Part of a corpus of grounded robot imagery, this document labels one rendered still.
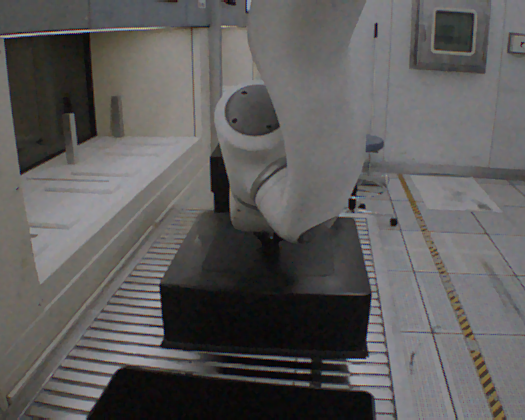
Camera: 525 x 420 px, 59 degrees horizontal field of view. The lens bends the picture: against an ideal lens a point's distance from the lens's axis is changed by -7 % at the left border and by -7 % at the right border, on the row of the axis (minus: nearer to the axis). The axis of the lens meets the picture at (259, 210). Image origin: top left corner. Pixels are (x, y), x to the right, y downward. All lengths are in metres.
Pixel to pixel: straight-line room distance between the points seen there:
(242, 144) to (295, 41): 0.12
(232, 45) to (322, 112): 2.98
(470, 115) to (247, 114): 4.27
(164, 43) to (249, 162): 1.45
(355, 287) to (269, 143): 0.28
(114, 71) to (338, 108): 1.62
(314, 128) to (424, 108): 4.20
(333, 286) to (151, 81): 1.41
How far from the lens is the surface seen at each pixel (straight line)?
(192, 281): 0.68
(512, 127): 4.85
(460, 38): 4.48
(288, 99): 0.40
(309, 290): 0.66
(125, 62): 1.97
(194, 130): 1.92
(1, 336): 0.73
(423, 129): 4.63
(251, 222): 0.66
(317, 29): 0.38
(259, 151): 0.47
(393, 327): 0.95
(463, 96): 4.66
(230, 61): 3.39
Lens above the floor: 1.28
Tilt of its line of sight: 21 degrees down
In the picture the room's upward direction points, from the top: straight up
